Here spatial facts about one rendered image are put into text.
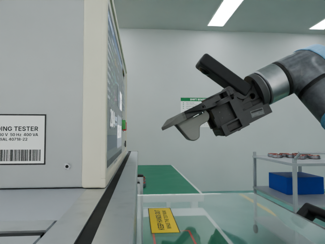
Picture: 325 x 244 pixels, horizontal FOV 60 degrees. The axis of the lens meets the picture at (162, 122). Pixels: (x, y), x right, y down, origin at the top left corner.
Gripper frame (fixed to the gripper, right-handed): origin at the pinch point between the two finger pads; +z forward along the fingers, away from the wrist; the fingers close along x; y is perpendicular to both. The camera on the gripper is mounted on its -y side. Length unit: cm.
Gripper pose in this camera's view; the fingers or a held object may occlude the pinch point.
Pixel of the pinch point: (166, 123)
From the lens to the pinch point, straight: 55.2
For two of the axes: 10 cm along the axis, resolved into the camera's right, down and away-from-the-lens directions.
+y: 4.3, 9.0, 0.0
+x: -0.8, 0.4, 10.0
